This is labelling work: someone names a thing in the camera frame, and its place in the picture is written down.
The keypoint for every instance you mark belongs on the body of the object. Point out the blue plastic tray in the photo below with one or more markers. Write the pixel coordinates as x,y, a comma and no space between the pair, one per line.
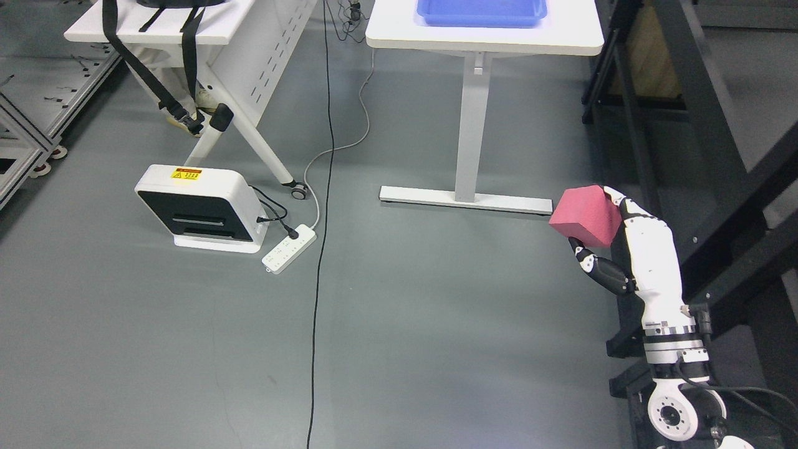
492,14

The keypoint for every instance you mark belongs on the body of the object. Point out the white black charger box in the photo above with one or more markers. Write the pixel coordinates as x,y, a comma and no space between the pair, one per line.
204,207

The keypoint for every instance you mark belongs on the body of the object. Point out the aluminium frame cart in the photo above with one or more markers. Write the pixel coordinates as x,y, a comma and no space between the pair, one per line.
39,100

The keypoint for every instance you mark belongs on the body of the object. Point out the white folding table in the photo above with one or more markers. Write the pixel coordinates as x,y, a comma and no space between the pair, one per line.
243,48

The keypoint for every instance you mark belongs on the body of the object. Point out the white power strip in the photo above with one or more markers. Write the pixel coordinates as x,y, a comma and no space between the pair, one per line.
279,257

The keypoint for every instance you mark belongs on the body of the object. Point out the white desk with leg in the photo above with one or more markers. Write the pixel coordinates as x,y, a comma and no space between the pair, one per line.
570,28

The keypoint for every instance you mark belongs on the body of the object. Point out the black bag with straps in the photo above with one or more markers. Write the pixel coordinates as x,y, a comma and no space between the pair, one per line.
173,88

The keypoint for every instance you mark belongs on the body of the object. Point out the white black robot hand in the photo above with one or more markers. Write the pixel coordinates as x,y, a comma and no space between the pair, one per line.
654,275

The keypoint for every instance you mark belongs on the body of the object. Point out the black metal shelf rack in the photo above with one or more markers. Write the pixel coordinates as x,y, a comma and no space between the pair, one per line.
693,107

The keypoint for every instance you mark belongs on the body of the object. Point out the pink foam block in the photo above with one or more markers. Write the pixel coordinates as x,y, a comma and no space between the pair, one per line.
588,214

